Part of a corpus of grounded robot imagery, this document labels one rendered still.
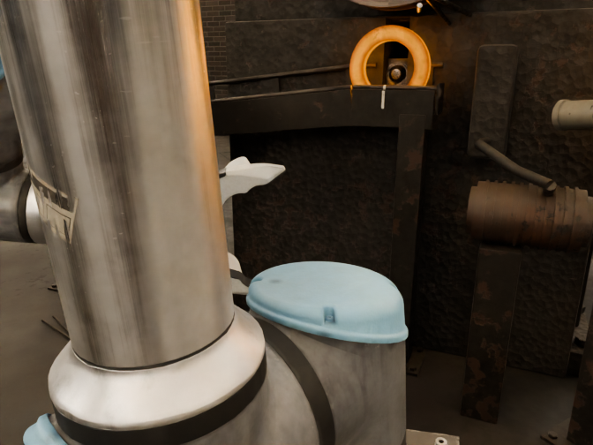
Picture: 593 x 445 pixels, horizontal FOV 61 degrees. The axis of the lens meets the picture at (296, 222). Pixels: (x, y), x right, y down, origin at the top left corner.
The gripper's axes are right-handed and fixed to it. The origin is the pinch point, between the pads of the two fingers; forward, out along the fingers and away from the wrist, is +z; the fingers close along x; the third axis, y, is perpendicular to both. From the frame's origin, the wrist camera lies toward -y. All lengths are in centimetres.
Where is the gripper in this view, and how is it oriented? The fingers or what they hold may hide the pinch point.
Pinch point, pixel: (279, 238)
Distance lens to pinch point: 51.3
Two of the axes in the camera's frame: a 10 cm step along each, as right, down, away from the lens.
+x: -1.2, 8.6, 4.9
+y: -0.2, -5.0, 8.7
